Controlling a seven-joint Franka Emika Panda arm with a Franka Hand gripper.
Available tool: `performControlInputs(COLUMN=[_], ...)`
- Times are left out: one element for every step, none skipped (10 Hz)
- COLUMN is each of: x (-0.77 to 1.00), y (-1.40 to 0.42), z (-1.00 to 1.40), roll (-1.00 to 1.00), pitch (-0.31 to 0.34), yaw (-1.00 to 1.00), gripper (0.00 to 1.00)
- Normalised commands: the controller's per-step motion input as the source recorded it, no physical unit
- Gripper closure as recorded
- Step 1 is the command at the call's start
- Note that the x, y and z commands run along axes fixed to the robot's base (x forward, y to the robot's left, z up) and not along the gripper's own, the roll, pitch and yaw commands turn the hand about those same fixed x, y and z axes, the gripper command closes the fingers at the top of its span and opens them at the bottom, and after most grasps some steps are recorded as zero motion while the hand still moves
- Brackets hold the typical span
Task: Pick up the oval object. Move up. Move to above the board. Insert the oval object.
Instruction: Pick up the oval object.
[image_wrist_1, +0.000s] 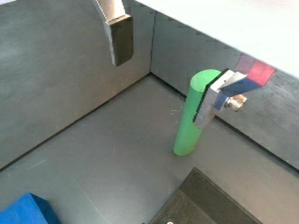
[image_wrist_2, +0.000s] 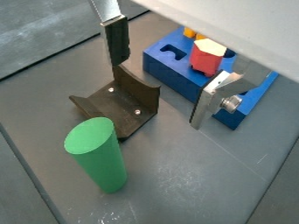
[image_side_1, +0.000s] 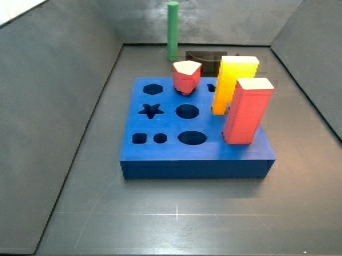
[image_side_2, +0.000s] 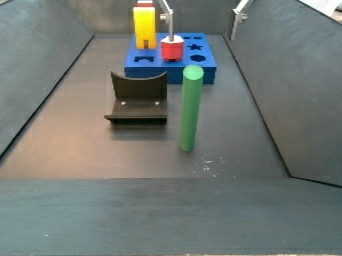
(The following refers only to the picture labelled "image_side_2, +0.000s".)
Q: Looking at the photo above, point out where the green oval cylinder peg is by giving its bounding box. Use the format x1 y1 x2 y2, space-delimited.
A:
179 65 204 152

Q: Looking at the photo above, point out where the red hexagonal peg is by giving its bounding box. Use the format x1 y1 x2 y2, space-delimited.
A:
160 35 184 61

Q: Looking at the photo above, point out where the blue shape sorting board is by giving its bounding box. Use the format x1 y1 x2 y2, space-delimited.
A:
124 33 216 84

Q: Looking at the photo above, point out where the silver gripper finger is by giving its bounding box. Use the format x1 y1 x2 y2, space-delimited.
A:
229 0 252 40
157 0 173 40

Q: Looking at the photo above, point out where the black curved holder stand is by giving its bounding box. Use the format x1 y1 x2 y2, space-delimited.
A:
104 72 168 124

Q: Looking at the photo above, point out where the yellow arch block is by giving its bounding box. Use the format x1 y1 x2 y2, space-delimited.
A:
133 7 157 49

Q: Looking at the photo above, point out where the red rectangular block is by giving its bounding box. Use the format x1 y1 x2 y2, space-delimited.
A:
137 0 153 7

